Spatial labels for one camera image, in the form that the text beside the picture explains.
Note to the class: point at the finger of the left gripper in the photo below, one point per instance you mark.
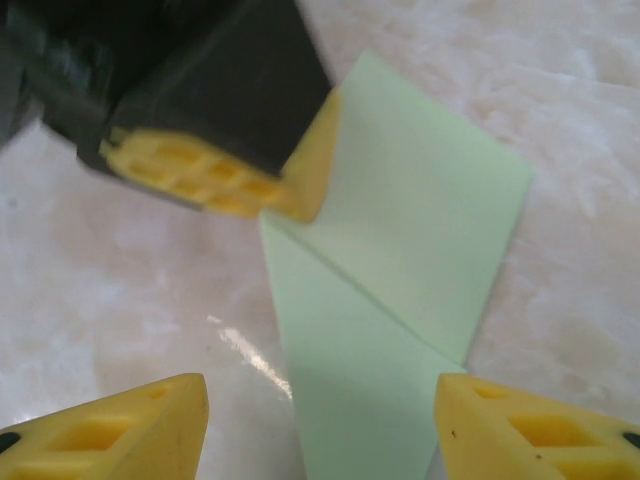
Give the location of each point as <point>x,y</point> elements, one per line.
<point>200,192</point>
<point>225,90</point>

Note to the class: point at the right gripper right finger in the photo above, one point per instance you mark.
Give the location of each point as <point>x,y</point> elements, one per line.
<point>530,440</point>

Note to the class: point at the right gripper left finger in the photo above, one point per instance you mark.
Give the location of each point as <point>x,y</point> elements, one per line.
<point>115,435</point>

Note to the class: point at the light green paper sheet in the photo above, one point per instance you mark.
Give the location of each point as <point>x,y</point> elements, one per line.
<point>400,200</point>

